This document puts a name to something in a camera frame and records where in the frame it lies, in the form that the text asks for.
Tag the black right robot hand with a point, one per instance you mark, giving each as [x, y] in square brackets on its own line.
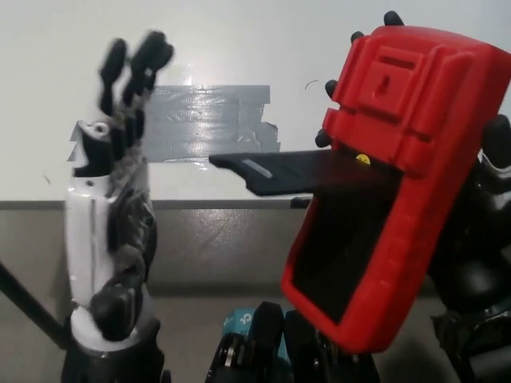
[479, 247]

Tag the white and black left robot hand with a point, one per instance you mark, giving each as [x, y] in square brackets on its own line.
[85, 231]

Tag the red and black digital multimeter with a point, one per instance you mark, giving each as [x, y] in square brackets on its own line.
[399, 119]

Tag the black robot body teal tops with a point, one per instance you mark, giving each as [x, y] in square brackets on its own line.
[267, 331]

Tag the black table leg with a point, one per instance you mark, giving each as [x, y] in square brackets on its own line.
[28, 303]

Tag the grey duct tape patch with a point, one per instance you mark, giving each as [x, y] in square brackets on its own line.
[207, 115]

